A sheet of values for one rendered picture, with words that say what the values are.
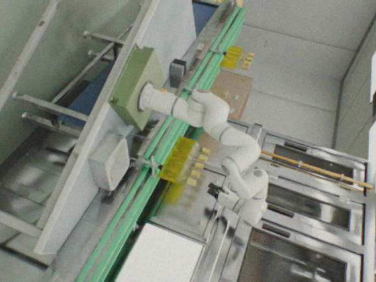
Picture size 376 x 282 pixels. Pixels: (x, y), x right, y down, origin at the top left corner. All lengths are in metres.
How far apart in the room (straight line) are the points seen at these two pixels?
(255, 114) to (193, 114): 5.35
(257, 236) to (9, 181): 1.42
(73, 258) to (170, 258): 0.45
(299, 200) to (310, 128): 4.88
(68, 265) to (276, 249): 1.01
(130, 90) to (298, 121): 5.69
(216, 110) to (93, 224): 0.76
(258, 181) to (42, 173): 1.27
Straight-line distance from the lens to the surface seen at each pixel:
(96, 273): 1.51
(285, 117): 6.89
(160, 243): 1.71
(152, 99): 1.50
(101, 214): 1.60
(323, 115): 7.24
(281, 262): 1.82
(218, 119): 1.36
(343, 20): 7.59
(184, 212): 1.79
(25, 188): 2.06
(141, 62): 1.49
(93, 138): 1.45
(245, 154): 1.33
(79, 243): 1.56
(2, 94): 1.81
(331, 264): 1.91
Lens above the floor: 1.41
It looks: 12 degrees down
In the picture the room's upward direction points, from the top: 108 degrees clockwise
